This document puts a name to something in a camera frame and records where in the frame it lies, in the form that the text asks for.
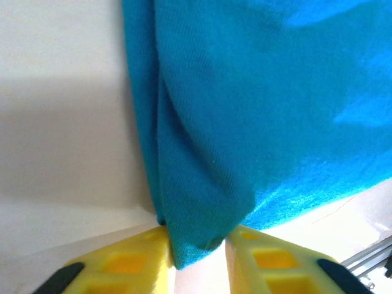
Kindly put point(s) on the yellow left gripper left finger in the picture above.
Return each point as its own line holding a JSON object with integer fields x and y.
{"x": 122, "y": 269}

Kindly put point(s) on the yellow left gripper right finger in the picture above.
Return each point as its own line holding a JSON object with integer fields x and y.
{"x": 275, "y": 269}

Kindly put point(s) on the blue t-shirt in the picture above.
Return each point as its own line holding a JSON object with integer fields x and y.
{"x": 245, "y": 107}

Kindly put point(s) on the aluminium mounting rail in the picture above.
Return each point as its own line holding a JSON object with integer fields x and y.
{"x": 367, "y": 254}

